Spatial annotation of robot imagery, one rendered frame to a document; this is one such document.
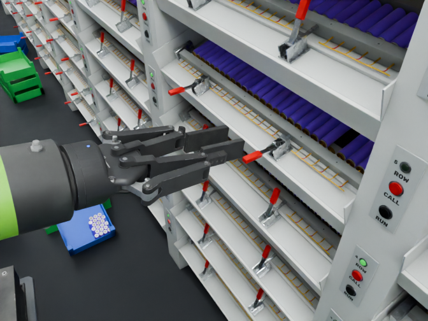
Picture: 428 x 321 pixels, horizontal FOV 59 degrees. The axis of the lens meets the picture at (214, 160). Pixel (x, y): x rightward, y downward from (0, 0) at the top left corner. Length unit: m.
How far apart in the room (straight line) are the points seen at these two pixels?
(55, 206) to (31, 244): 1.43
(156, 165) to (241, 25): 0.33
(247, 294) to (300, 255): 0.40
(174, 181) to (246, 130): 0.33
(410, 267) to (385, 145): 0.18
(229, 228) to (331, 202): 0.47
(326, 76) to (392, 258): 0.26
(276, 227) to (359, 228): 0.26
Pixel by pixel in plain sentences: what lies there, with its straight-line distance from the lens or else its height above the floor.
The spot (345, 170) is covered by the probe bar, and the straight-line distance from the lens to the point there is 0.63.
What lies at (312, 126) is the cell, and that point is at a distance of 0.70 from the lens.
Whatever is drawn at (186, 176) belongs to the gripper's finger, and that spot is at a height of 1.02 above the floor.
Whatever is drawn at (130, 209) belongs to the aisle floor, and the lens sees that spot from 1.83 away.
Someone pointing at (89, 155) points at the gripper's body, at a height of 1.07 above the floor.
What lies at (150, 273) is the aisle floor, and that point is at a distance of 1.60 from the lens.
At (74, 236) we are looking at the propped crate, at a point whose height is 0.03.
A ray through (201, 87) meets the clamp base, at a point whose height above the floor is 0.91.
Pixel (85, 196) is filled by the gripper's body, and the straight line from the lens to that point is 0.42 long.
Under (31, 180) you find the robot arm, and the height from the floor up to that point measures 1.08.
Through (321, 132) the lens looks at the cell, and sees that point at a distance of 0.69.
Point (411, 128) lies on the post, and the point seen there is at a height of 1.08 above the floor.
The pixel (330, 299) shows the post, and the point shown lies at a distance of 0.74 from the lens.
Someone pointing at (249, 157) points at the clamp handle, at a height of 0.92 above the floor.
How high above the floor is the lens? 1.32
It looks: 40 degrees down
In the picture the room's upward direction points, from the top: straight up
